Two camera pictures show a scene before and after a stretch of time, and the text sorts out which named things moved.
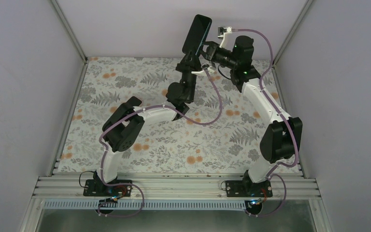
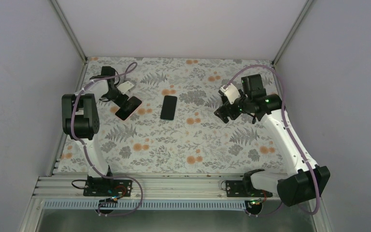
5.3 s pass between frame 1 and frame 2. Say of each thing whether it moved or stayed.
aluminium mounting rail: stayed
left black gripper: moved
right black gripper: moved
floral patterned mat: stayed
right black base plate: stayed
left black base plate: stayed
